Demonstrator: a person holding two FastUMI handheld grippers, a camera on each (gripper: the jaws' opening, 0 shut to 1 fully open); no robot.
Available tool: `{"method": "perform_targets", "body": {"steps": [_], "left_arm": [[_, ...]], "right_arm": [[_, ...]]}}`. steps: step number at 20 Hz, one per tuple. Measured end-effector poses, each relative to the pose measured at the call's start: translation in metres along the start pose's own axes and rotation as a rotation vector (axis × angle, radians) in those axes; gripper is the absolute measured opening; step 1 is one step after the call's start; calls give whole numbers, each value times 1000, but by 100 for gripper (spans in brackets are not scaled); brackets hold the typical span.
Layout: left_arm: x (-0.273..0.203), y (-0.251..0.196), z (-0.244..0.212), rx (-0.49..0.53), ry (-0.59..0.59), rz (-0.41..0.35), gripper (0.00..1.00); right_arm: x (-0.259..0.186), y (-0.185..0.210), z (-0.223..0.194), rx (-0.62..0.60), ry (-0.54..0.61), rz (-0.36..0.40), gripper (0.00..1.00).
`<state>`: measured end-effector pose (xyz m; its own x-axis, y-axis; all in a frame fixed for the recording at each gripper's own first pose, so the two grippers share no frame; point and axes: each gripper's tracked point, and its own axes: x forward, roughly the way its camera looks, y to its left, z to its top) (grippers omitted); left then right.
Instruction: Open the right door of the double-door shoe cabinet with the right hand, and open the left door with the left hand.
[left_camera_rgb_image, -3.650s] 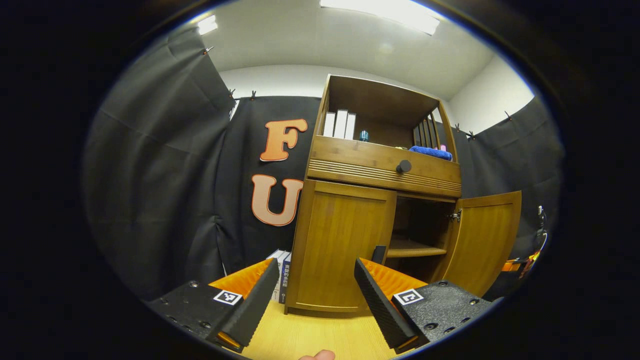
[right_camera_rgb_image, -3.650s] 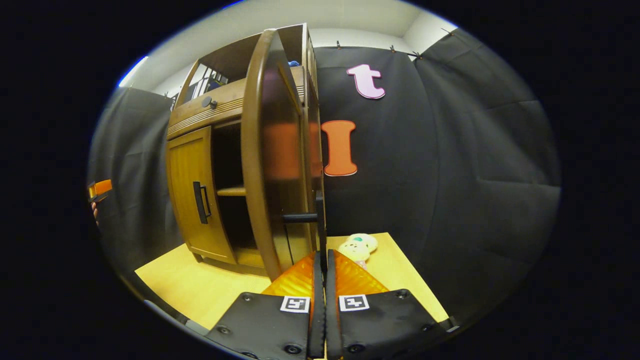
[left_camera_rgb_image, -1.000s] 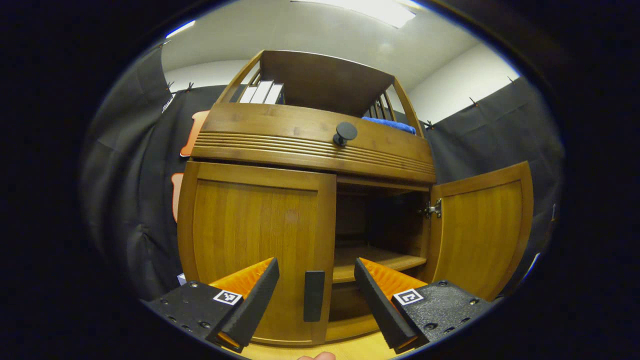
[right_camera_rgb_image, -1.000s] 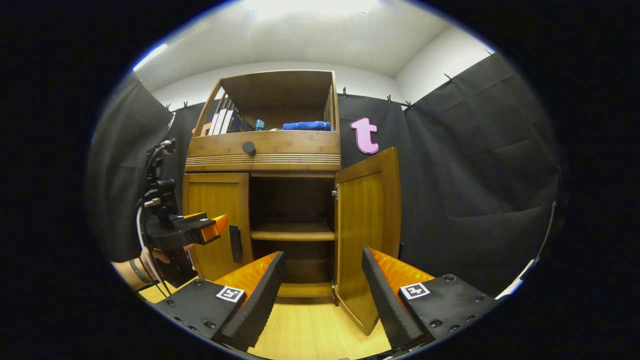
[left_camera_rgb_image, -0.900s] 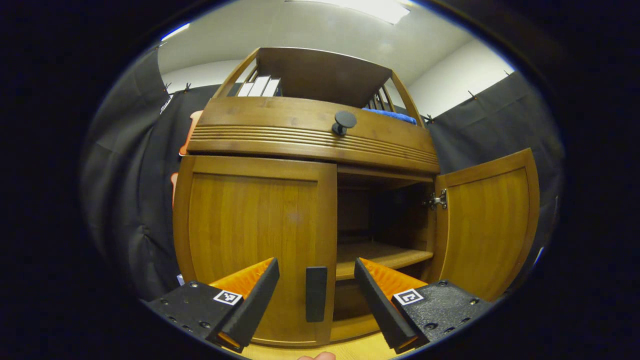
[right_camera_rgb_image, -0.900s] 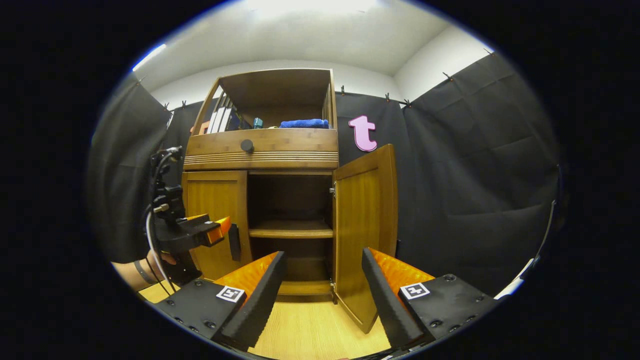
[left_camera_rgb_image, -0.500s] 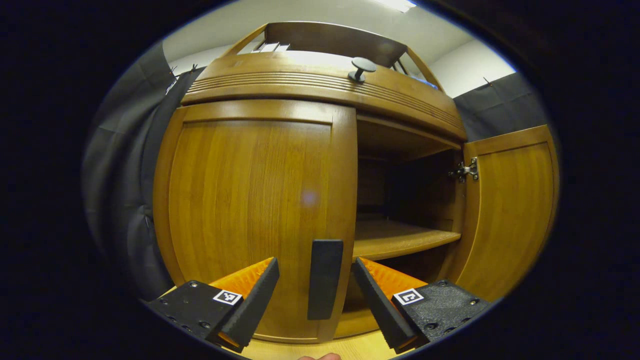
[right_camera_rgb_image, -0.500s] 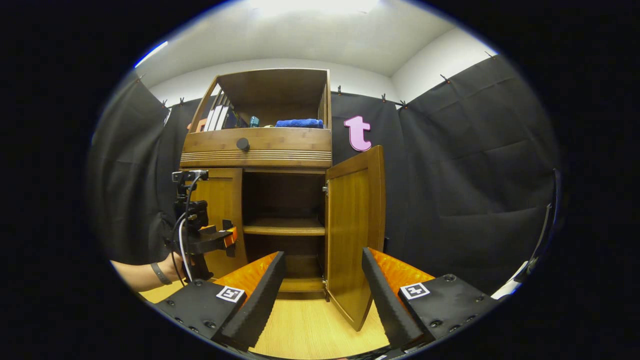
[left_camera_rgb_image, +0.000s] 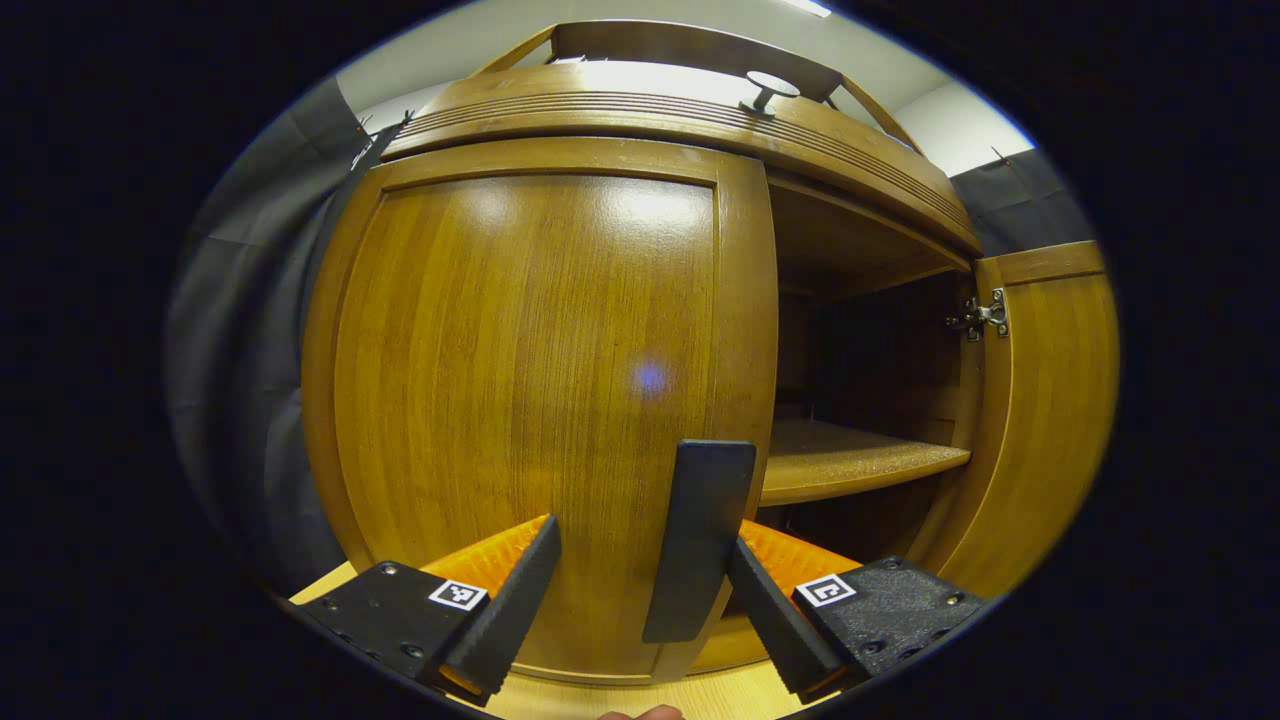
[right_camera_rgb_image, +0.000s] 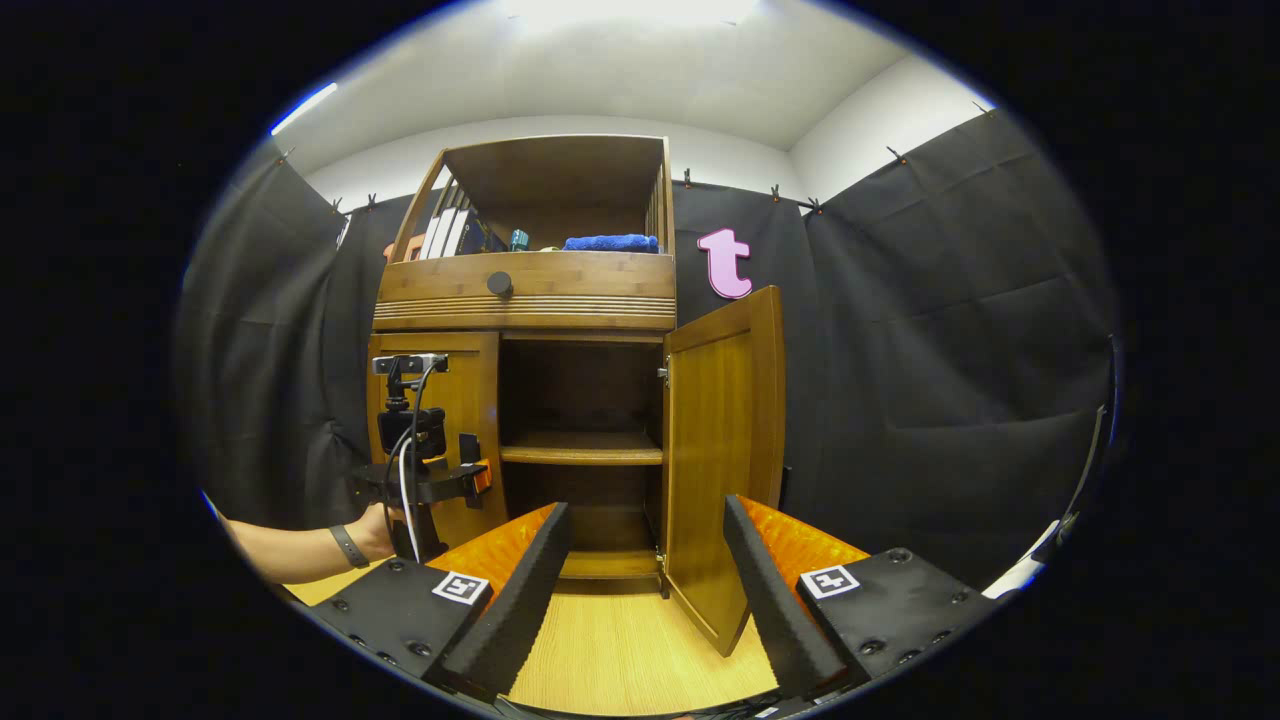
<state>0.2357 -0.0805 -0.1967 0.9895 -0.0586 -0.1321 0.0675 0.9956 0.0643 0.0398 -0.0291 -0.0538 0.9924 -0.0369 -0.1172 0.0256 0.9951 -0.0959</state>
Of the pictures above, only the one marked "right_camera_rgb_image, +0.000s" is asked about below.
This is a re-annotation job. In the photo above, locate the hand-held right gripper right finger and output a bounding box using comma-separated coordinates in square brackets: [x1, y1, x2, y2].
[722, 494, 1006, 701]

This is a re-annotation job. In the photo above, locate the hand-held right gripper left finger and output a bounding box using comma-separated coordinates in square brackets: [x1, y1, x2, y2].
[305, 502, 576, 706]

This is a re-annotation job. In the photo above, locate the wooden cabinet door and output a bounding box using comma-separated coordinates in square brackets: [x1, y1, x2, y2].
[660, 286, 788, 658]
[365, 332, 509, 551]

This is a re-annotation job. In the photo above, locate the wooden double-door shoe cabinet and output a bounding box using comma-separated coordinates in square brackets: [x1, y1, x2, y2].
[365, 134, 788, 658]

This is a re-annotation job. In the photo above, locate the wooden inner cabinet shelf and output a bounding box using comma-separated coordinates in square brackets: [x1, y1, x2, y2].
[500, 430, 665, 467]

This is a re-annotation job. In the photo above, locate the wooden cabinet drawer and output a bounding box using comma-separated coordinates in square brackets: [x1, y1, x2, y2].
[372, 250, 678, 333]

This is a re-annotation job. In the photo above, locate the dark wristband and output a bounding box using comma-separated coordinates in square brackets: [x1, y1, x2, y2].
[330, 523, 371, 569]

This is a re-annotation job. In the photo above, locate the dark blue book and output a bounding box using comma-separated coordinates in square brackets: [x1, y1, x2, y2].
[458, 212, 506, 255]

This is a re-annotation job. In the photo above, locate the blue folded towel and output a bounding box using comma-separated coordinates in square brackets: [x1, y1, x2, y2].
[562, 234, 661, 254]

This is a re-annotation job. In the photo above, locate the black backdrop cloth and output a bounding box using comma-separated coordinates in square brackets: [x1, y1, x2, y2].
[175, 105, 1121, 591]

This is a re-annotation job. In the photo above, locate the white cable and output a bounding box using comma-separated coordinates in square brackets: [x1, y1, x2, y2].
[398, 437, 423, 563]

